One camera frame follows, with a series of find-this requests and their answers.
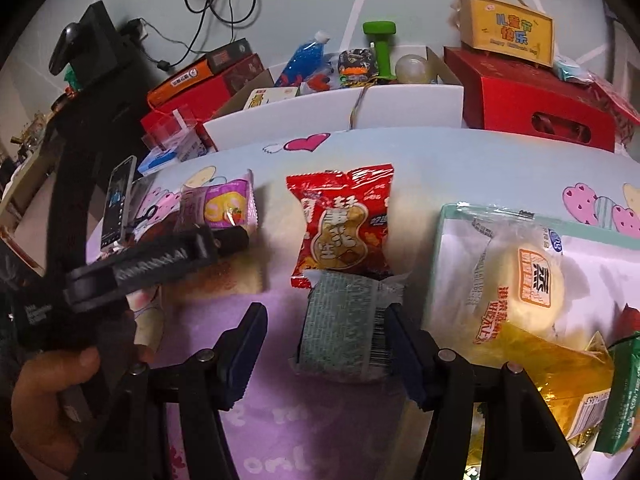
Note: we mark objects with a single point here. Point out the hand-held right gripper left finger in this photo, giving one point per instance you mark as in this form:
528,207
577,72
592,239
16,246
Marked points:
241,355

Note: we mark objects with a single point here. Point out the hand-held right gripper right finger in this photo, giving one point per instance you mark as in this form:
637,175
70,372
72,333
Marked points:
407,360

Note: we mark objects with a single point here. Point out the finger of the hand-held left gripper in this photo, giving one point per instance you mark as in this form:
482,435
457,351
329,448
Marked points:
232,241

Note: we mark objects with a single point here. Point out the pale teal snack packet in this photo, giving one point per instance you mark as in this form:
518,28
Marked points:
345,325

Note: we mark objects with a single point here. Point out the yellow transparent snack packet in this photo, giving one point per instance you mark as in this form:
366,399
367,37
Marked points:
550,375

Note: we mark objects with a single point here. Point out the teal-rimmed white tray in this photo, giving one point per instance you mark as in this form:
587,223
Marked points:
590,270

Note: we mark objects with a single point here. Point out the green biscuit packet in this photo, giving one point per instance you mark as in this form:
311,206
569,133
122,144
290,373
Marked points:
622,395

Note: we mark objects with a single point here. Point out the person's left hand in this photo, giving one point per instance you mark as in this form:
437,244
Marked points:
40,410

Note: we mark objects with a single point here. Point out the pink snack packet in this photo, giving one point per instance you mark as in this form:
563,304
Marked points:
220,205

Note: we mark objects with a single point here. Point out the smartphone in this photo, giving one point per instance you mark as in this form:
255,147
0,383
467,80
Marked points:
117,205

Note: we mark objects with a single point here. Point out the blue white packet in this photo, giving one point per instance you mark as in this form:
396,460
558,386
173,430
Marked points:
157,162

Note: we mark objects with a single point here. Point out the red peanut snack packet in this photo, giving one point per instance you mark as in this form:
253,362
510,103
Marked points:
345,220

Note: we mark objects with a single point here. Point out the clear plastic case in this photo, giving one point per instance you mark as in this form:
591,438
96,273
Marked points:
172,127

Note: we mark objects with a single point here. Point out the steamed cake in clear packet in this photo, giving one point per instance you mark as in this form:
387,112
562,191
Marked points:
525,285

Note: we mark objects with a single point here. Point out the flat red box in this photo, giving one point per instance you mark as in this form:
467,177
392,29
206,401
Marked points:
155,122

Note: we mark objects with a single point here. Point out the white printed card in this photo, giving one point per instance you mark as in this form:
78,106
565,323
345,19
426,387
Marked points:
272,97

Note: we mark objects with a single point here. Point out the orange and black box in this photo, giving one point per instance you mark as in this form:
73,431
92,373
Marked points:
200,77

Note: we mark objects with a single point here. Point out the blue plastic bottle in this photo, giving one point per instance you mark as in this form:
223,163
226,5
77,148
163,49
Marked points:
302,60

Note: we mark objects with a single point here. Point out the cartoon printed sheet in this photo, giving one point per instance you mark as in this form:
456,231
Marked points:
450,170

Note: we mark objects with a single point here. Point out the black multicoloured pack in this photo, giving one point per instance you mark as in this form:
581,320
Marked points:
356,67

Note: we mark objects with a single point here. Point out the white storage box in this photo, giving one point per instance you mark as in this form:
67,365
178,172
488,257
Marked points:
400,107

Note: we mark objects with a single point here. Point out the green dumbbell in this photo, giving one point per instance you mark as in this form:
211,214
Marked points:
382,50

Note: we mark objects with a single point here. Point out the large red gift box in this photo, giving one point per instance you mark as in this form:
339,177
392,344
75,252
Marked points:
500,95

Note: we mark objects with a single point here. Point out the red patterned bag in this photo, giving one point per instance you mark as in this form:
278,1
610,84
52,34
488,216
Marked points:
617,102

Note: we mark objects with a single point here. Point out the teal tissue pack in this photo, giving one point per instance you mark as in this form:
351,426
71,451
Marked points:
572,69

